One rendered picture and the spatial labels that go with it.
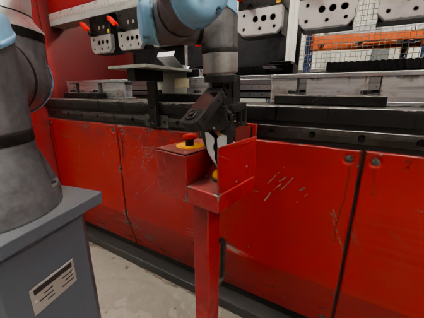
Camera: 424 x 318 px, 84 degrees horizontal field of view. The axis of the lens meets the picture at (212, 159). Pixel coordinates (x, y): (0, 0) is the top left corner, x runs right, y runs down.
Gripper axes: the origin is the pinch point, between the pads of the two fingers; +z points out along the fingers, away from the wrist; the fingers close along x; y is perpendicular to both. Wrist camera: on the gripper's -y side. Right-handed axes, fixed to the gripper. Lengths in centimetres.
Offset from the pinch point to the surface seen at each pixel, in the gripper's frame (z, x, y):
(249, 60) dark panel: -27, 42, 87
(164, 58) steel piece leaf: -27, 47, 28
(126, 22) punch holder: -43, 71, 29
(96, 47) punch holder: -35, 93, 24
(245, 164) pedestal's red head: 0.5, -4.8, 4.8
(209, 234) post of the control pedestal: 19.7, 2.4, -2.0
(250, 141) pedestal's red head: -4.9, -4.9, 6.6
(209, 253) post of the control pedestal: 26.0, 2.3, -2.3
